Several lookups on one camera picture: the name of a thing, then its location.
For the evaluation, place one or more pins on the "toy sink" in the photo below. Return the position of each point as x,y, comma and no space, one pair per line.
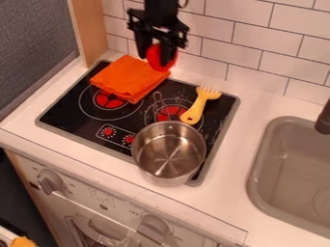
292,180

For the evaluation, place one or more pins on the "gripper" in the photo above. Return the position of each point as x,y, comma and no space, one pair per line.
165,29

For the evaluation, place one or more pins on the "toy stove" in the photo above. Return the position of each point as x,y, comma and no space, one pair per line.
81,115

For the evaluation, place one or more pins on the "orange cloth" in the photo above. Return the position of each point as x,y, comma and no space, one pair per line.
126,78

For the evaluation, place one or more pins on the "yellow toy fork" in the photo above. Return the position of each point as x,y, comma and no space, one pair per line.
196,107

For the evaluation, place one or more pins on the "silver pot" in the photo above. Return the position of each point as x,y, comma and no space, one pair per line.
169,152

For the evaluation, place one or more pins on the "red round toy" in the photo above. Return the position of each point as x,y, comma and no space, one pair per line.
155,61

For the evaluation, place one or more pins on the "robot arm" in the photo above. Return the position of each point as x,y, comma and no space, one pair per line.
160,9

